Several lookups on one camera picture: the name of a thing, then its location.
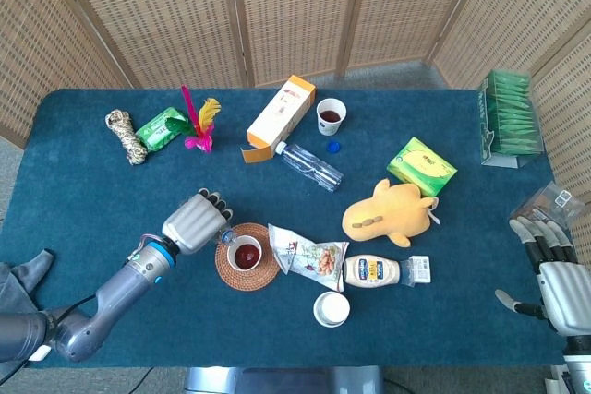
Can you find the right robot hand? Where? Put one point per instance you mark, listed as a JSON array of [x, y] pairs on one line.
[[568, 297]]

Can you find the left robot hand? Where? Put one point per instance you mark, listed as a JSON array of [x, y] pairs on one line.
[[196, 223]]

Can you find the cola bottle blue label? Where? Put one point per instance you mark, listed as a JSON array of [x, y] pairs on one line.
[[227, 237]]

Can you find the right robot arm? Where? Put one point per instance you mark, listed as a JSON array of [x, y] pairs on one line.
[[579, 366]]

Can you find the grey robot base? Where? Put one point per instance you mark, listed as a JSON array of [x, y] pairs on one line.
[[281, 381]]

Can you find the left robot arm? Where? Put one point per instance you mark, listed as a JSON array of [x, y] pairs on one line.
[[120, 292]]

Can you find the paper cup green print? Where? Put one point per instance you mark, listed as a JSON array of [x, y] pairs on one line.
[[247, 256]]

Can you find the clear empty water bottle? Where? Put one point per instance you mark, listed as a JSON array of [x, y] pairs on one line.
[[311, 165]]

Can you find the blue bottle cap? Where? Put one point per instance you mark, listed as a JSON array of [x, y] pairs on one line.
[[334, 147]]

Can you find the white lidded cup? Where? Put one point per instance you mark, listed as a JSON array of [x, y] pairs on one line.
[[331, 309]]

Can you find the paper cup blue flower print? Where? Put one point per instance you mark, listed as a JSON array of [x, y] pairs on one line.
[[330, 118]]

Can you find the mayonnaise squeeze bottle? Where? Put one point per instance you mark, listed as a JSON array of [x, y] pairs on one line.
[[371, 270]]

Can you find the round woven rattan coaster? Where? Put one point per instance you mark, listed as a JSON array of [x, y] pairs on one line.
[[249, 281]]

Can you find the colourful feather shuttlecock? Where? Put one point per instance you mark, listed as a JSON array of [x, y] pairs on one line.
[[201, 138]]

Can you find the clear plastic snack package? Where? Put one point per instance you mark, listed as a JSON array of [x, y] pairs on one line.
[[549, 200]]

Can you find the green tissue pack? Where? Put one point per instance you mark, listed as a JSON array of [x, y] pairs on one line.
[[154, 133]]

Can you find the crumpled snack bag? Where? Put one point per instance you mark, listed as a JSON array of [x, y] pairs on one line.
[[309, 260]]

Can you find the orange and white carton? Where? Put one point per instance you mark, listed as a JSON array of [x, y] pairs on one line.
[[281, 112]]

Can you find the blue felt tablecloth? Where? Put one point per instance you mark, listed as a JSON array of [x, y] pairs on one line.
[[415, 343]]

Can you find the green tea bag box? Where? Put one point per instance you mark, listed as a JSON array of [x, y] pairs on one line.
[[510, 122]]

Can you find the yellow plush toy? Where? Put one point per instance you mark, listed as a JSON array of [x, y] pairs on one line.
[[388, 214]]

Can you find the yellow-green tissue box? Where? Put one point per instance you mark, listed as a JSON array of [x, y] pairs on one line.
[[422, 165]]

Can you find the woven bamboo folding screen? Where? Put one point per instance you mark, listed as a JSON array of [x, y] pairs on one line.
[[295, 11]]

